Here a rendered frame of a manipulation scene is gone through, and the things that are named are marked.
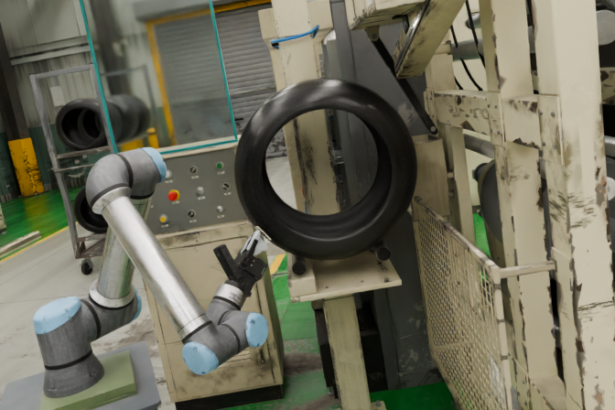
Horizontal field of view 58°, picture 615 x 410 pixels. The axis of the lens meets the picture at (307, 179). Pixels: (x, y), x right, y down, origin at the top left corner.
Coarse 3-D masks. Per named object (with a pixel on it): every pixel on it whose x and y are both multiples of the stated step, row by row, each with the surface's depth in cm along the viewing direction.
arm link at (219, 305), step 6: (216, 300) 159; (222, 300) 159; (228, 300) 159; (210, 306) 159; (216, 306) 158; (222, 306) 158; (228, 306) 158; (234, 306) 159; (210, 312) 157; (216, 312) 156; (222, 312) 155; (210, 318) 155; (216, 318) 154; (216, 324) 153
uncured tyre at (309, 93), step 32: (288, 96) 170; (320, 96) 169; (352, 96) 169; (256, 128) 171; (384, 128) 171; (256, 160) 171; (384, 160) 201; (416, 160) 179; (256, 192) 173; (384, 192) 203; (256, 224) 178; (288, 224) 203; (320, 224) 205; (352, 224) 204; (384, 224) 176; (320, 256) 180
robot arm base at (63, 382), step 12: (84, 360) 179; (96, 360) 185; (48, 372) 177; (60, 372) 176; (72, 372) 176; (84, 372) 178; (96, 372) 182; (48, 384) 176; (60, 384) 175; (72, 384) 175; (84, 384) 177; (48, 396) 177; (60, 396) 175
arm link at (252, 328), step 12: (228, 312) 154; (240, 312) 152; (252, 312) 150; (228, 324) 145; (240, 324) 146; (252, 324) 146; (264, 324) 150; (240, 336) 144; (252, 336) 145; (264, 336) 150; (240, 348) 150
